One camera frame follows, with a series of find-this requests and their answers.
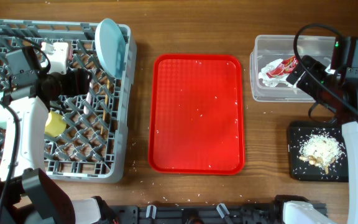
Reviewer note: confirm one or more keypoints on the clear plastic waste bin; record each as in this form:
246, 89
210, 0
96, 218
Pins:
271, 47

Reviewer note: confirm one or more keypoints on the light blue plate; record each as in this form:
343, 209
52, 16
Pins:
110, 48

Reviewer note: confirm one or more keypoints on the red plastic serving tray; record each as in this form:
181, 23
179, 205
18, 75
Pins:
197, 115

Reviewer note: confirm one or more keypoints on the white tissue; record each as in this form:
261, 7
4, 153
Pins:
273, 82

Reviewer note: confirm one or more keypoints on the grey plastic dishwasher rack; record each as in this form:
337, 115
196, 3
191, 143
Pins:
93, 146

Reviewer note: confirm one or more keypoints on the white plastic fork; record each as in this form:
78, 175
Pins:
88, 98

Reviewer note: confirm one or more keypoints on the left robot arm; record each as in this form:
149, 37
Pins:
27, 193

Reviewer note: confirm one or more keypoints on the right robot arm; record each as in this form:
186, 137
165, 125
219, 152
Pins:
338, 92

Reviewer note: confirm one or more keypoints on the yellow plastic cup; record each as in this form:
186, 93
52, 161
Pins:
55, 124

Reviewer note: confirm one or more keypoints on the black plastic tray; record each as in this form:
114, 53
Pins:
302, 171

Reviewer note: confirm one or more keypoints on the rice and peanut scraps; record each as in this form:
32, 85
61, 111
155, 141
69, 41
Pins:
321, 151

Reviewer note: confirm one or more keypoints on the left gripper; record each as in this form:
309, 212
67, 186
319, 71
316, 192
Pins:
78, 83

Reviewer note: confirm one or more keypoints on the red snack wrapper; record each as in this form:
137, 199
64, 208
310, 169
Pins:
285, 67

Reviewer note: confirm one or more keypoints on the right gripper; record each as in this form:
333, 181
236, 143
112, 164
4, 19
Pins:
305, 84

